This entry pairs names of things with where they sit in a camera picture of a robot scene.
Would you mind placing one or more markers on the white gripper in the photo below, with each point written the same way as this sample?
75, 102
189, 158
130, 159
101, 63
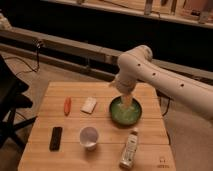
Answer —
126, 100

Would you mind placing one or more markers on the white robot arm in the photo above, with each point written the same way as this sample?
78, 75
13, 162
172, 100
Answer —
135, 64

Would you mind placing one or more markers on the white sponge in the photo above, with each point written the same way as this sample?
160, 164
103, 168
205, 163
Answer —
89, 105

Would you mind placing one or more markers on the green bowl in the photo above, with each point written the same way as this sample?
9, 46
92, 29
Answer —
125, 116

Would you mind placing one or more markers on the clear plastic cup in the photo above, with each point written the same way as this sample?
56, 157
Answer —
88, 138

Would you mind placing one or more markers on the wooden table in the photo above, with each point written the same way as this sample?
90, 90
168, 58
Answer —
153, 150

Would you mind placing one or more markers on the white plastic bottle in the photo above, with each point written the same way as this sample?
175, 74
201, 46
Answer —
127, 157

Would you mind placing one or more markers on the black remote control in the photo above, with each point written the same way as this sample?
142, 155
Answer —
55, 139

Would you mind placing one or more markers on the black office chair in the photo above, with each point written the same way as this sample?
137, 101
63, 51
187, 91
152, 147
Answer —
12, 97

